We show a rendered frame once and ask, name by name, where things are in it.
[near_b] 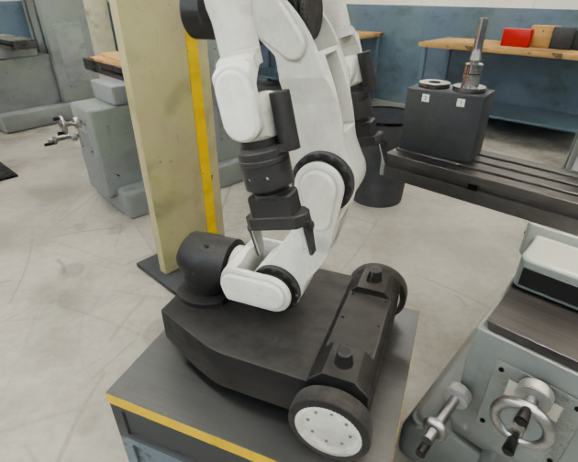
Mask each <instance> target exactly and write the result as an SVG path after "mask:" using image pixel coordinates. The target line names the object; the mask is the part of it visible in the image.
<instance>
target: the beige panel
mask: <svg viewBox="0 0 578 462"><path fill-rule="evenodd" d="M179 1H180V0H109V4H110V10H111V15H112V19H113V24H114V29H115V34H116V39H117V47H118V53H119V58H120V62H121V67H122V72H123V77H124V82H125V86H126V91H127V97H128V105H129V110H130V114H131V120H132V125H133V129H134V134H135V139H136V144H137V149H138V154H139V163H140V167H141V172H142V177H143V182H144V187H145V192H146V196H147V201H148V207H149V211H150V220H151V225H152V230H153V235H154V239H155V244H156V249H157V254H155V255H153V256H150V257H148V258H145V259H143V260H142V261H139V262H137V267H138V268H139V269H141V270H142V271H144V272H145V273H146V274H148V275H149V276H150V277H152V278H153V279H154V280H156V281H157V282H158V283H159V284H160V285H162V286H163V287H164V288H166V289H167V290H168V291H170V292H171V293H173V294H174V295H176V294H177V293H176V289H177V288H178V287H179V286H180V285H181V284H182V283H183V282H184V276H183V272H182V271H181V270H180V269H179V267H178V265H177V262H176V254H177V251H178V249H179V246H180V245H181V244H182V242H183V240H184V239H185V238H186V237H187V236H188V235H189V234H190V233H192V232H194V231H201V232H207V233H213V234H218V235H221V236H224V235H225V232H224V222H223V212H222V203H221V192H220V182H219V172H218V162H217V143H216V132H215V122H214V112H213V102H212V92H211V82H210V71H209V61H208V51H207V41H206V39H194V38H191V37H190V36H189V35H188V33H187V32H186V30H185V29H184V27H183V23H182V20H181V17H180V10H179Z"/></svg>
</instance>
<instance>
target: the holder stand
mask: <svg viewBox="0 0 578 462"><path fill-rule="evenodd" d="M494 97H495V90H490V89H486V86H484V85H481V84H479V87H475V88H470V87H463V86H461V83H455V84H453V85H450V82H448V81H443V80H435V79H427V80H421V81H419V83H417V84H415V85H413V86H410V87H408V88H407V93H406V105H405V111H404V119H403V125H402V132H401V138H400V145H399V148H400V149H407V150H411V151H415V152H420V153H425V154H429V155H434V156H439V157H442V158H447V159H452V160H460V161H465V162H471V161H472V160H473V159H474V158H475V157H476V156H477V155H478V154H479V153H480V152H481V149H482V145H483V142H484V135H485V131H486V128H487V124H488V119H489V115H490V112H491V108H492V104H493V100H494Z"/></svg>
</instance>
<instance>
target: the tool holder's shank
mask: <svg viewBox="0 0 578 462"><path fill-rule="evenodd" d="M488 20H489V18H479V21H478V26H477V30H476V35H475V40H474V43H473V48H472V54H471V56H470V58H469V60H471V62H470V63H471V64H479V61H481V60H482V50H483V45H484V38H485V33H486V29H487V25H488Z"/></svg>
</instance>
